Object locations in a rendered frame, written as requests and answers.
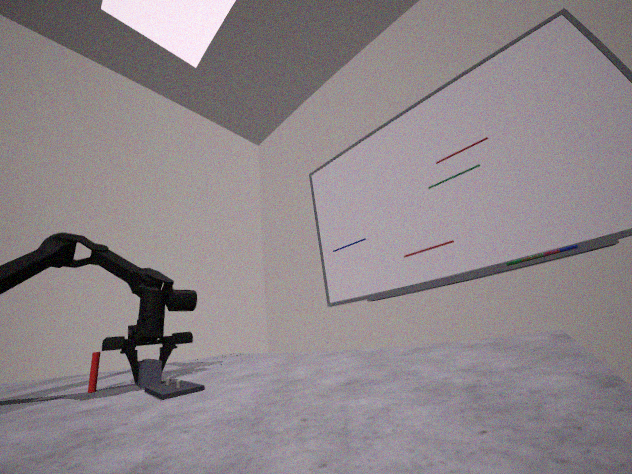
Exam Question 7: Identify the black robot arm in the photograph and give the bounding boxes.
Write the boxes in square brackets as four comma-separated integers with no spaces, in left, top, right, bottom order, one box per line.
[0,233,197,312]

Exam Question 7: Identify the red peg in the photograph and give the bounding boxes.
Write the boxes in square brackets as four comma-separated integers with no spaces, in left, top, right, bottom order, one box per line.
[88,352,101,393]

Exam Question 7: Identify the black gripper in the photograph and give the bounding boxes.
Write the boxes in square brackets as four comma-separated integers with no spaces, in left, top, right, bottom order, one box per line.
[102,310,193,383]

